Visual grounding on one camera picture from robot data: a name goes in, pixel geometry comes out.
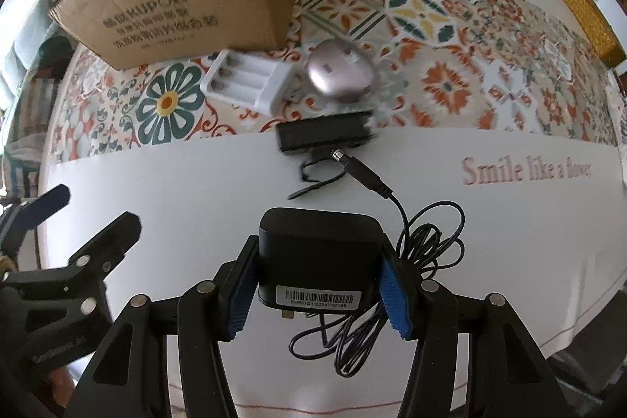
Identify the striped fabric basket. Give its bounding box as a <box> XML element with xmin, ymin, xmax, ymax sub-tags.
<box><xmin>17</xmin><ymin>72</ymin><xmax>67</xmax><ymax>139</ymax></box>

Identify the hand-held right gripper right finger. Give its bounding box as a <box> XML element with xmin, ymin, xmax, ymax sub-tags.
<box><xmin>377</xmin><ymin>246</ymin><xmax>554</xmax><ymax>418</ymax></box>

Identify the light blue sofa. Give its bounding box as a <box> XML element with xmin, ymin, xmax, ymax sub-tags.
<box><xmin>0</xmin><ymin>14</ymin><xmax>60</xmax><ymax>81</ymax></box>

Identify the patterned tile-print table runner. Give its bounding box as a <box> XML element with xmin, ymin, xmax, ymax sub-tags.
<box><xmin>46</xmin><ymin>0</ymin><xmax>625</xmax><ymax>164</ymax></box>

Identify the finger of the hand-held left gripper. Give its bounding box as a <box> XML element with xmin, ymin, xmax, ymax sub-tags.
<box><xmin>69</xmin><ymin>211</ymin><xmax>143</xmax><ymax>274</ymax></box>
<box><xmin>0</xmin><ymin>184</ymin><xmax>72</xmax><ymax>269</ymax></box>

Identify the white battery charger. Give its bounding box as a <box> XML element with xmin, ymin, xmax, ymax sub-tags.
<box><xmin>200</xmin><ymin>48</ymin><xmax>307</xmax><ymax>115</ymax></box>

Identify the black power adapter with cable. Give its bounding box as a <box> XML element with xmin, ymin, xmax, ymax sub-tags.
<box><xmin>257</xmin><ymin>146</ymin><xmax>466</xmax><ymax>377</ymax></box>

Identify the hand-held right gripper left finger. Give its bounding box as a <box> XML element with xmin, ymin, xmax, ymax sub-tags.
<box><xmin>61</xmin><ymin>234</ymin><xmax>260</xmax><ymax>418</ymax></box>

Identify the small black adapter with cable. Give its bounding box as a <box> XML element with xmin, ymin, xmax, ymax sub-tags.
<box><xmin>275</xmin><ymin>109</ymin><xmax>377</xmax><ymax>199</ymax></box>

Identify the wooden slatted tissue box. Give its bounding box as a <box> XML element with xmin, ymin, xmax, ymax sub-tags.
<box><xmin>560</xmin><ymin>0</ymin><xmax>627</xmax><ymax>67</ymax></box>

